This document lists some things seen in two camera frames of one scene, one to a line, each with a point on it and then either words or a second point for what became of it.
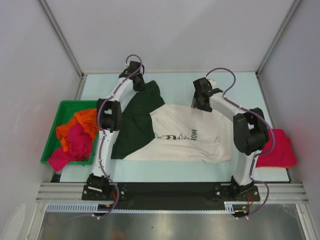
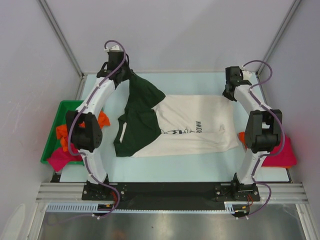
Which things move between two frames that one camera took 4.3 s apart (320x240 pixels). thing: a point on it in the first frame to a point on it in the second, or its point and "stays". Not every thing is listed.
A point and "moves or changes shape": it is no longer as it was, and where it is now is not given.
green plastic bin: (67, 111) stays
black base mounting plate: (170, 195) stays
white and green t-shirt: (152, 129) moves or changes shape
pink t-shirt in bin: (79, 143) stays
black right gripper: (195, 103) to (226, 95)
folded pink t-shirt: (282, 155) stays
